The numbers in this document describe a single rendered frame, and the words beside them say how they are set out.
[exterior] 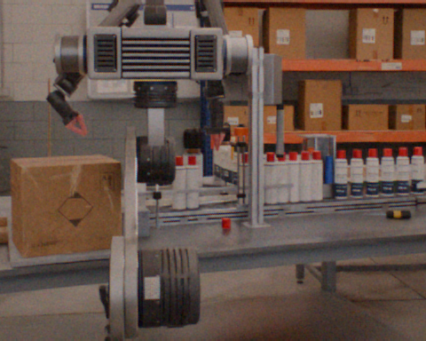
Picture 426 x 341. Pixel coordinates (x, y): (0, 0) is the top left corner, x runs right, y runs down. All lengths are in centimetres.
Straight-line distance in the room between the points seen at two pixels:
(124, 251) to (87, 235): 56
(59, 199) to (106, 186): 15
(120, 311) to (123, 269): 9
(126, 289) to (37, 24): 575
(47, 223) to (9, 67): 515
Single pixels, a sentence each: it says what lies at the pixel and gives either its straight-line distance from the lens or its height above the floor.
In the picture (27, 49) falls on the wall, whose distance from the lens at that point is 708.
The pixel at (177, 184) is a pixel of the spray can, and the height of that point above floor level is 98.
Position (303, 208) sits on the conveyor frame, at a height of 86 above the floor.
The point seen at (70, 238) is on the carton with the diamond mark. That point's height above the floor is 90.
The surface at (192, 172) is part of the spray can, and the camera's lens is 252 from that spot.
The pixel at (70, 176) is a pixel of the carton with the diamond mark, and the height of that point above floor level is 108.
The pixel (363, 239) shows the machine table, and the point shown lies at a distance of 235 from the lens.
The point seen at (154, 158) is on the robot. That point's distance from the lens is 192.
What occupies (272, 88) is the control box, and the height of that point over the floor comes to 135.
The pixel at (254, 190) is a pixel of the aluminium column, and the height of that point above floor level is 96.
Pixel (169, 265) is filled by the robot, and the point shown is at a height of 95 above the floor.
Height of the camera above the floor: 135
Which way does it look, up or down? 3 degrees down
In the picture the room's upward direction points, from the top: straight up
